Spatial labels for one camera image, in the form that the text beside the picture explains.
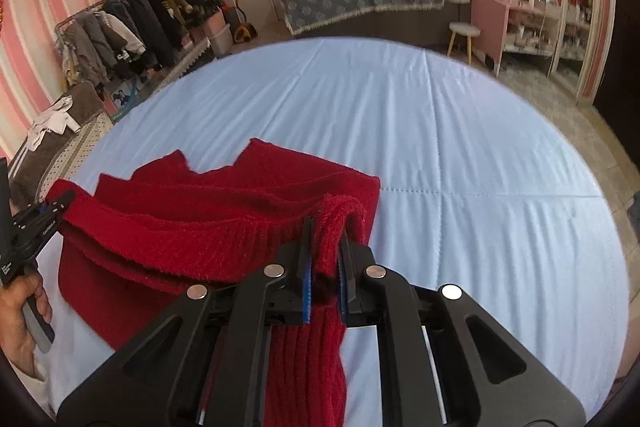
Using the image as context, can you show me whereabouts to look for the white cloth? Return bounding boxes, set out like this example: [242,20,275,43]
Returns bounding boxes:
[27,98,81,152]

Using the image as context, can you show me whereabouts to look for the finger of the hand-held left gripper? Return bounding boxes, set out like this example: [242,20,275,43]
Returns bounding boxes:
[42,189,77,219]

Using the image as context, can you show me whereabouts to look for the red knit sweater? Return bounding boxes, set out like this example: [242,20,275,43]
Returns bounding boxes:
[45,138,382,427]

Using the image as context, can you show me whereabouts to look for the pink cabinet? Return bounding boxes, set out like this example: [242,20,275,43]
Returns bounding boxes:
[470,0,511,75]

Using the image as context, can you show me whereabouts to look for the plastic storage boxes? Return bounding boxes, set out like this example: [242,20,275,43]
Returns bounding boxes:
[207,14,235,58]

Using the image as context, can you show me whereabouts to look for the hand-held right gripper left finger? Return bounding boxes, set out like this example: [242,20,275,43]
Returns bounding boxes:
[57,216,317,427]

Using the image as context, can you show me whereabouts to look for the white round stool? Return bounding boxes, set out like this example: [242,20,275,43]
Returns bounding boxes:
[447,22,481,65]

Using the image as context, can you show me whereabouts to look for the rack of hanging clothes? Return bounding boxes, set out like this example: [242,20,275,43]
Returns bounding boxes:
[54,0,223,88]

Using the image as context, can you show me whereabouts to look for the black double door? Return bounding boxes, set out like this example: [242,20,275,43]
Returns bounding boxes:
[592,0,640,168]

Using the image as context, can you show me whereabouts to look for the person's left hand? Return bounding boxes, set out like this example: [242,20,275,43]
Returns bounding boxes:
[0,274,53,380]

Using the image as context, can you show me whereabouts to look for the sofa with blue patterned cover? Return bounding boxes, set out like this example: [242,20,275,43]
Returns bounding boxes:
[282,0,448,38]

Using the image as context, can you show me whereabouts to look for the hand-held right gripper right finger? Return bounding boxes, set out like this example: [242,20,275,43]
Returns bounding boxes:
[337,229,586,427]

